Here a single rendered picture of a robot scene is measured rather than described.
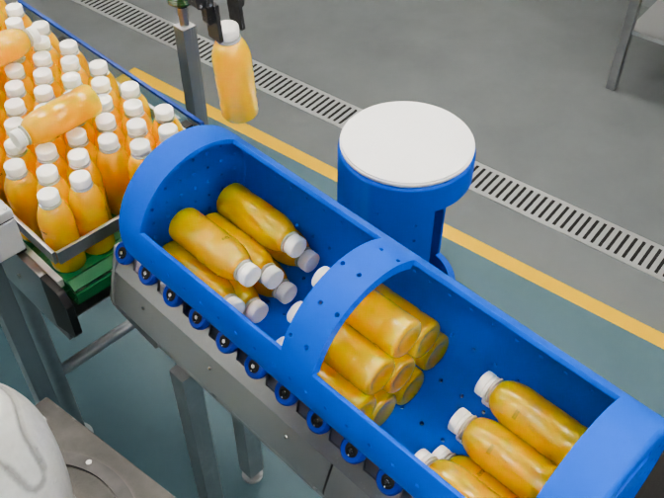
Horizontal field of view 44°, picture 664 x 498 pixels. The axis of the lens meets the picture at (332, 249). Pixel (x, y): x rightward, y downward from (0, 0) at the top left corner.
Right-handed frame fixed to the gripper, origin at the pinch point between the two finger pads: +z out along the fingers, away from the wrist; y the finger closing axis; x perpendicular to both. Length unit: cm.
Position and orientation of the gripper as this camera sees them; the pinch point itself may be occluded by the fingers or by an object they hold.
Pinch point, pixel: (224, 15)
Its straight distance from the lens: 137.6
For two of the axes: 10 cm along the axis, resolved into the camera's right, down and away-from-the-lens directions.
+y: 7.2, -5.6, 4.1
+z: 0.3, 6.2, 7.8
